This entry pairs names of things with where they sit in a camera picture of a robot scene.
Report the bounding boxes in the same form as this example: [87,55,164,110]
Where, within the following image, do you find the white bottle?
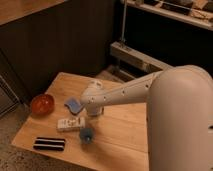
[57,117,86,131]

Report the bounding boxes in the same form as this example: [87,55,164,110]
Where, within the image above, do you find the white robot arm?
[81,65,213,171]

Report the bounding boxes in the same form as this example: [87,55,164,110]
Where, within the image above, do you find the blue sponge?
[65,98,83,115]

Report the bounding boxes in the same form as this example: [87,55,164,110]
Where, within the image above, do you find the blue cup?
[79,127,94,144]

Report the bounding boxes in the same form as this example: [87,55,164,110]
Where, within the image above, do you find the wooden table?
[12,72,149,171]

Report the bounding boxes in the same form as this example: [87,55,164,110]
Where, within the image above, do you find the red bowl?
[30,94,54,115]

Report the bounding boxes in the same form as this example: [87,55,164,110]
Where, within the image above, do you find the black white striped box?
[33,137,65,151]

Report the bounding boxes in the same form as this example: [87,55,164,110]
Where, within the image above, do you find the metal shelf rack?
[110,7,213,74]

